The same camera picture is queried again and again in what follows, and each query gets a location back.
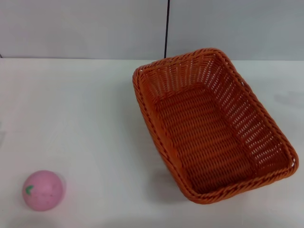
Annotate orange woven plastic basket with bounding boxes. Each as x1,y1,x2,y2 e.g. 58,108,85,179
132,47,299,204

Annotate pink strawberry toy ball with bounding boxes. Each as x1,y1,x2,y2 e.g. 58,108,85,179
22,170,66,211

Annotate thin black vertical wall strip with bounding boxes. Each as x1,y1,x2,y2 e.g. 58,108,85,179
163,0,170,58

